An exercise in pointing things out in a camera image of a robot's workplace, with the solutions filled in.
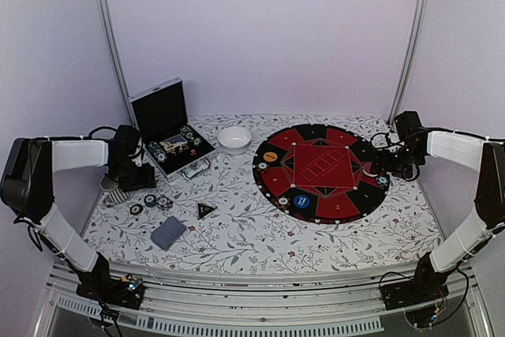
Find short poker chip row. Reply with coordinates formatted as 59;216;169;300
180;125;194;140

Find boxed playing card deck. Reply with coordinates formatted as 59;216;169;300
159;134;188;153

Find blue card deck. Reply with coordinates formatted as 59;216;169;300
151;216;186;251

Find green chips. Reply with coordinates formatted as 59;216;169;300
376;176;389;188

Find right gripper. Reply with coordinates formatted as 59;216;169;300
372;144;425;179

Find red chips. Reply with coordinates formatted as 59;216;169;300
277;197;290;210

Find orange big blind button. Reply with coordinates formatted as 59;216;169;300
263;152;278;163

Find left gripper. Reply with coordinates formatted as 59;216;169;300
110;158;157;192

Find blue small blind button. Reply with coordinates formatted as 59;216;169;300
294;195;311;209

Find green poker chip stack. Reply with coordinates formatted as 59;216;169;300
144;194;157;208

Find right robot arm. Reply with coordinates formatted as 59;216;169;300
368;110;504;302

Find floral tablecloth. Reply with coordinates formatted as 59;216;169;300
84;114;442;275

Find white ceramic bowl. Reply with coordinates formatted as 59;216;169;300
217;126;252;155

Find triangular all in marker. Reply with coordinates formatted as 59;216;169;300
196;202;216;219

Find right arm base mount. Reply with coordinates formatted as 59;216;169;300
379;278;449;310

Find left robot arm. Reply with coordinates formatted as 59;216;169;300
1;125;155;301

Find long poker chip row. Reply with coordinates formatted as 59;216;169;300
148;141;166;163

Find red poker chip stack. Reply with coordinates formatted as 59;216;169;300
129;204;144;215

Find ribbed metal cup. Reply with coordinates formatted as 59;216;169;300
100;176;130;208

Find round red black poker mat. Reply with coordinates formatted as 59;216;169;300
252;124;390;224

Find aluminium frame post left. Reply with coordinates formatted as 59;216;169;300
96;0;135;125

